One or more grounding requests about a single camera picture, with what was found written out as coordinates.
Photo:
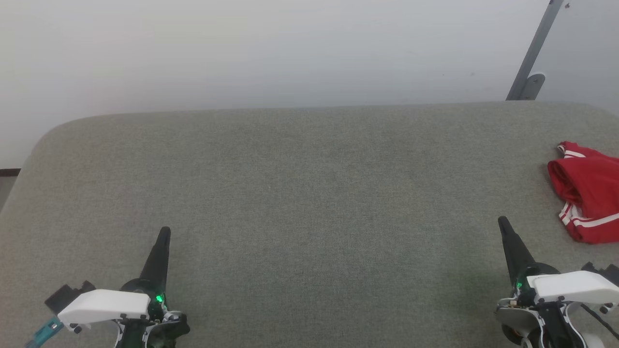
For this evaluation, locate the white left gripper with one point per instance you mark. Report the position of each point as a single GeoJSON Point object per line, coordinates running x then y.
{"type": "Point", "coordinates": [106, 304]}

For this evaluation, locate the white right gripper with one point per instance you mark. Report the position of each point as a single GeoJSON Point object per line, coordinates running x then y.
{"type": "Point", "coordinates": [575, 287]}

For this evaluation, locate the red white basketball jersey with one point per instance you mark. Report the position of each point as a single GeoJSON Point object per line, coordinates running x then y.
{"type": "Point", "coordinates": [592, 193]}

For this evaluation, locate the grey fabric sofa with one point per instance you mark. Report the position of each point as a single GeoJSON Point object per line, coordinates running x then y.
{"type": "Point", "coordinates": [309, 203]}

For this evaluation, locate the black skirting strip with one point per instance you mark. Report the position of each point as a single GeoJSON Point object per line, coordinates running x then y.
{"type": "Point", "coordinates": [9, 172]}

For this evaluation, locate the grey metal pole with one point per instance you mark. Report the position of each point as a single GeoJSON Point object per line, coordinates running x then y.
{"type": "Point", "coordinates": [532, 58]}

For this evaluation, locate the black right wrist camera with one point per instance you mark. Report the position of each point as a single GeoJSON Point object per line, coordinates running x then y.
{"type": "Point", "coordinates": [607, 271]}

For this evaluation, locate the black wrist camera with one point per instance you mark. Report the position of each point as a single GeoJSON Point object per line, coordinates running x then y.
{"type": "Point", "coordinates": [607, 271]}
{"type": "Point", "coordinates": [65, 295]}

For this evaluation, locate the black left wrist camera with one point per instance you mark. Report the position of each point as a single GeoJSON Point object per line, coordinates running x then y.
{"type": "Point", "coordinates": [65, 295]}

